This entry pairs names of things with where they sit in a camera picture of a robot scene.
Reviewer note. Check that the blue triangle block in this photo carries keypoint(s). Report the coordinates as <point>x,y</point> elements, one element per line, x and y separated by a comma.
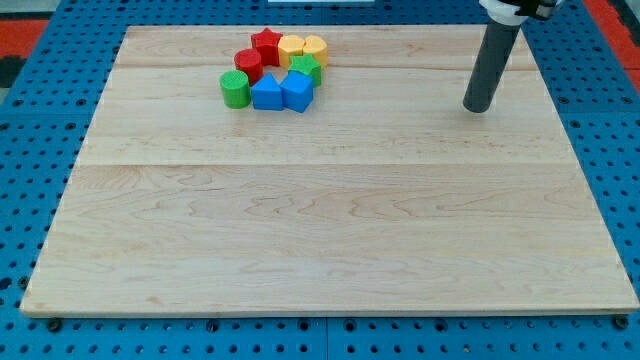
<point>266,94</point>

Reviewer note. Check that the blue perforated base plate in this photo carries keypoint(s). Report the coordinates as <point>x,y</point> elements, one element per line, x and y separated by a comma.
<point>49,107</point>

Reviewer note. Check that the wooden board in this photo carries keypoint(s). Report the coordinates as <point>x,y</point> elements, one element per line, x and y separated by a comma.
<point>386,197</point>

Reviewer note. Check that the green cylinder block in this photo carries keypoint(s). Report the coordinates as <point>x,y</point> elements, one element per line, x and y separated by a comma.
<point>235,89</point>

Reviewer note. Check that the red cylinder block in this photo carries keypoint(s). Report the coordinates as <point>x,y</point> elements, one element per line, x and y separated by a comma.
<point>249,61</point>

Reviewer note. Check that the yellow heart block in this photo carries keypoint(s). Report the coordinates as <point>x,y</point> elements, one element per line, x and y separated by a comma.
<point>317,47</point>

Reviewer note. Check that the blue cube block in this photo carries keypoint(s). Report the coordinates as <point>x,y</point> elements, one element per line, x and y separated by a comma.
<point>297,91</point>

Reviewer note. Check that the red star block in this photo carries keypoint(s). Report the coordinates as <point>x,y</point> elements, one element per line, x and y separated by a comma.
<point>266,42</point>

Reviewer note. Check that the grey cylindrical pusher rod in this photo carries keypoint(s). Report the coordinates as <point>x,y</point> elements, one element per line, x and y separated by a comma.
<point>493,55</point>

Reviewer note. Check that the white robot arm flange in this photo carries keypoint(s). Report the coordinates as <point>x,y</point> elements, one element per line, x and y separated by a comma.
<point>516,12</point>

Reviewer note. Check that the yellow hexagon block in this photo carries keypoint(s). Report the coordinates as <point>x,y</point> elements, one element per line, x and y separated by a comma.
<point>287,47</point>

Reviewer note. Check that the green star block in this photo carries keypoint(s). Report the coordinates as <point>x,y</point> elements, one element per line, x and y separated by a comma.
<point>307,65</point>

